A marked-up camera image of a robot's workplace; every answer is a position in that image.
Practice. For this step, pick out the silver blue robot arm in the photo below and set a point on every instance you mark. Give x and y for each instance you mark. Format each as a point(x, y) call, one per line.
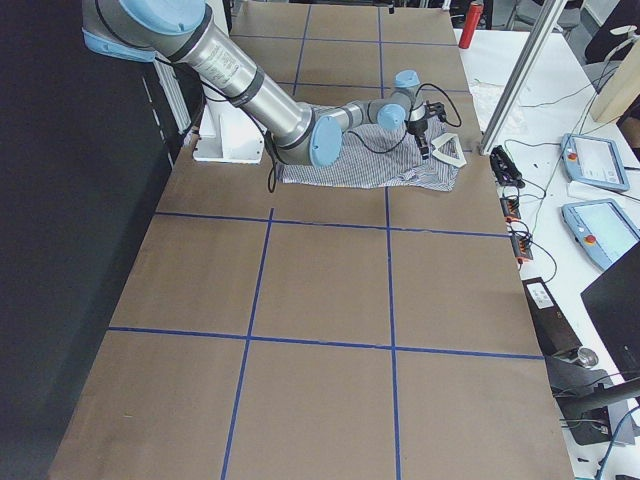
point(298, 134)

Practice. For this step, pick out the brown table cover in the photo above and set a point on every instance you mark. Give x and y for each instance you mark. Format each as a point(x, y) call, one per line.
point(320, 333)

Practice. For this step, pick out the red bottle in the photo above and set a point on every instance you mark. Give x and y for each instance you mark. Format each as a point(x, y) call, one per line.
point(472, 19)

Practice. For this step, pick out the orange black adapter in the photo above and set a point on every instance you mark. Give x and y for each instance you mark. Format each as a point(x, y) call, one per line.
point(521, 244)
point(510, 208)

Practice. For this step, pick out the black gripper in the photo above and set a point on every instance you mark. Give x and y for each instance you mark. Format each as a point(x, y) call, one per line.
point(417, 128)

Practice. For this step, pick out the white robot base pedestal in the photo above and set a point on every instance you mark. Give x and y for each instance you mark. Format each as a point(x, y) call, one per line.
point(227, 135)

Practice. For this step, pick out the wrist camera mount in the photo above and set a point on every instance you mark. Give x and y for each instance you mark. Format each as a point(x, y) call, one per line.
point(435, 109)

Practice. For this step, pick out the black monitor stand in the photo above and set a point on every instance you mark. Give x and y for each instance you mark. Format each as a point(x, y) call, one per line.
point(593, 403)

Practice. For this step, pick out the lower teach pendant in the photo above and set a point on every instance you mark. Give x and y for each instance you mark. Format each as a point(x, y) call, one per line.
point(602, 229)

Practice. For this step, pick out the black box with label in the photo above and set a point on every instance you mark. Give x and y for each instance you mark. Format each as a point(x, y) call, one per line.
point(553, 331)

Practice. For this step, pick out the black monitor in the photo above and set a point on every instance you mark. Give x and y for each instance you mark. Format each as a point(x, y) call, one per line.
point(612, 303)

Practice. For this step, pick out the black clamp tool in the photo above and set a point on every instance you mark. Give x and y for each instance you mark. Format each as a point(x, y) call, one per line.
point(504, 169)

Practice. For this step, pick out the blue white striped polo shirt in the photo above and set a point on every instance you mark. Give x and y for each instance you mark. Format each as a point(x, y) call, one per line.
point(372, 157)

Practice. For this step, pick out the lower orange black adapter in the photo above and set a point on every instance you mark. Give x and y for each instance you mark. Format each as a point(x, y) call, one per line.
point(521, 244)

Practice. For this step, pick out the aluminium frame post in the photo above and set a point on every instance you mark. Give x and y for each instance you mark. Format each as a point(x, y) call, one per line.
point(542, 28)

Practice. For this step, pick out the upper teach pendant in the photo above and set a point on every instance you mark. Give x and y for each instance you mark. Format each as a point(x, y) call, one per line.
point(594, 161)

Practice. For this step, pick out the teach pendant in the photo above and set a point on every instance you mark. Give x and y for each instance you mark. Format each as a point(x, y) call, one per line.
point(602, 229)
point(594, 161)

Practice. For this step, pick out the upper orange black adapter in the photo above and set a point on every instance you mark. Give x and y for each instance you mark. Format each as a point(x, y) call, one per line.
point(510, 208)

